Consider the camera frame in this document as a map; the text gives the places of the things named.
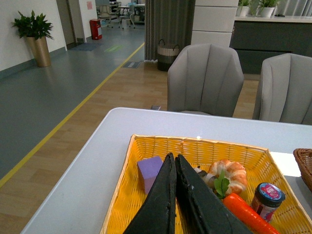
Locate grey upholstered chair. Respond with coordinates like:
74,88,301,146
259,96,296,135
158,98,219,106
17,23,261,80
167,43,244,117
253,53,312,125

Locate office chairs and tables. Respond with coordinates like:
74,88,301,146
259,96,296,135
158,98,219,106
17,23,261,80
96,0,145,29

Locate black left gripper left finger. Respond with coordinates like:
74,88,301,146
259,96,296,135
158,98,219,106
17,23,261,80
124,153,176,234

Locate toy croissant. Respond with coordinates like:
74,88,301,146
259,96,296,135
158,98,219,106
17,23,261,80
208,159,247,195

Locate white potted plant left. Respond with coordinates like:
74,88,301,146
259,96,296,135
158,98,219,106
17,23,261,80
236,0,252,17

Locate white potted plant right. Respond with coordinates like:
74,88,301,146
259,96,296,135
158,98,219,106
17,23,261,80
256,0,279,18

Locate white pillar cabinet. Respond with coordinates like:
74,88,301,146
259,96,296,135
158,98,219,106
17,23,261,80
191,0,238,47

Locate small jar with pink label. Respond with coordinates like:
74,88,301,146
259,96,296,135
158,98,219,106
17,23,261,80
251,182,286,223

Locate yellow woven basket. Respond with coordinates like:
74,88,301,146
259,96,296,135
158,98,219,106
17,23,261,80
100,135,312,234

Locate left grey upholstered chair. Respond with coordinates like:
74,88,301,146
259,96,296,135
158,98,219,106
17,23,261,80
167,43,244,117

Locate gold planter with plant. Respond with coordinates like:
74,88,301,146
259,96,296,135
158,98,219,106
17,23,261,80
12,10,54,67

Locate purple foam cube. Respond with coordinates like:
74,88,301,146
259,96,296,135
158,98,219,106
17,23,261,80
137,156,163,195

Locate grey curtain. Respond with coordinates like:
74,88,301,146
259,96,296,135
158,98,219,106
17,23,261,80
145,0,195,60

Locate orange toy carrot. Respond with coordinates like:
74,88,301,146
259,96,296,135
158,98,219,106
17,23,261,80
214,170,279,234

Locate white potted plant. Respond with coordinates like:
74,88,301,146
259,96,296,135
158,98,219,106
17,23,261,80
256,0,279,18
236,0,252,17

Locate right grey upholstered chair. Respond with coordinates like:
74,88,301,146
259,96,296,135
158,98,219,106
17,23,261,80
253,53,312,125

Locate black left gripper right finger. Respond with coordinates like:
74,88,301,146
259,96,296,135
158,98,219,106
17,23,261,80
175,155,252,234

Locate woven laundry basket with handles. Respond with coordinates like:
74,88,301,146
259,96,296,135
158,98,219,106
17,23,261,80
157,39,180,71

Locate brown wicker basket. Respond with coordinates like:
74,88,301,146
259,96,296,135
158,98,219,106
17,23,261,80
293,148,312,191

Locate small panda figurine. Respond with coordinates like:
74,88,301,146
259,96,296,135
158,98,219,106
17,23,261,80
194,166,217,189

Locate dark grey counter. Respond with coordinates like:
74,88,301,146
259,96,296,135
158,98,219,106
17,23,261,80
230,17,312,74

